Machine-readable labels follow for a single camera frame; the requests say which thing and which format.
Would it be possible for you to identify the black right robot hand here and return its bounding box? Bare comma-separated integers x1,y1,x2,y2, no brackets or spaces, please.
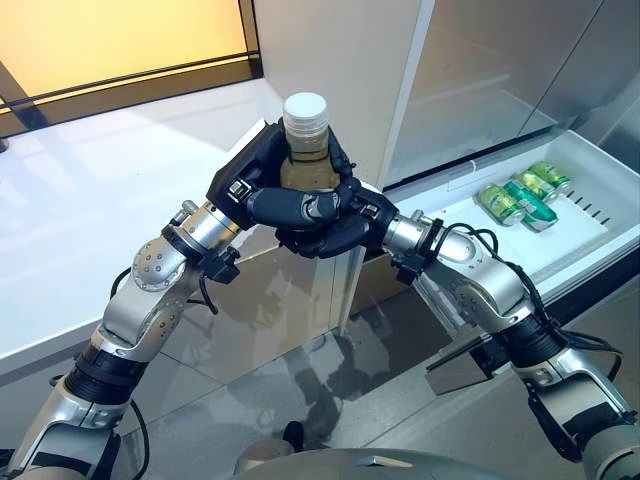
274,142,401,259

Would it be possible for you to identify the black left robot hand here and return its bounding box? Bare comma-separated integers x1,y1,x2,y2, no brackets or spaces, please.
207,117,355,232

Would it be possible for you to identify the yellow drink bottle white cap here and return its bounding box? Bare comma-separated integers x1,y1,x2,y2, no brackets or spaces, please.
278,92,347,194

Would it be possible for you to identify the fridge drawer white inside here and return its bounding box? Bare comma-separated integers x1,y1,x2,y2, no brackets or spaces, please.
384,127,640,386

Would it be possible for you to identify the stainless steel fridge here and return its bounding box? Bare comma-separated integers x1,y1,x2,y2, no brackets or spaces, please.
384,0,640,386

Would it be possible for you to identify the yellow-green drink can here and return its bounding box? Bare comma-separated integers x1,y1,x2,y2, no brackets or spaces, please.
517,169,556,201
478,183,526,226

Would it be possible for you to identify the white counter cabinet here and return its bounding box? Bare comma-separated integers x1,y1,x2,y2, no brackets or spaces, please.
0,79,386,401

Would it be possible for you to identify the tall white cabinet panel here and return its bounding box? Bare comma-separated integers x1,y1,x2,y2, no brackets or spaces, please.
252,0,436,331

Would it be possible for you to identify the dark green drink can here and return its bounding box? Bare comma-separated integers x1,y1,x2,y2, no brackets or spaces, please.
502,179,559,234

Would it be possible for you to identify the black left robot foot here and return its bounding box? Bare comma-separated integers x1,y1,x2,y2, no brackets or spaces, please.
281,419,306,454

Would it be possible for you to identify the silver robot torso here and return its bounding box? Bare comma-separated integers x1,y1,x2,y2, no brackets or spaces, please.
234,439,596,480

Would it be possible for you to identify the grey tall side panel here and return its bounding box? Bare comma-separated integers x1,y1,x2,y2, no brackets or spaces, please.
579,29,640,171

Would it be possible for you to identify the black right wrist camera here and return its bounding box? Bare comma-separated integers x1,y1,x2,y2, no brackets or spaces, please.
389,249,426,286

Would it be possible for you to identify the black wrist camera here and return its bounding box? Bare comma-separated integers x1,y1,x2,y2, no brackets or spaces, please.
199,244,241,284
389,249,426,286

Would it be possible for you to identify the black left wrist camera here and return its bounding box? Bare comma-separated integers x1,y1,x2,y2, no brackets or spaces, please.
199,244,241,284

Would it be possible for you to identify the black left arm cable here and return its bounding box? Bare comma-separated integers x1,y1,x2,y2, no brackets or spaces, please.
112,269,221,451

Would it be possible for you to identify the orange lit window black frame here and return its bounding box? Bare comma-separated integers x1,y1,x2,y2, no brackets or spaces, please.
0,0,266,141

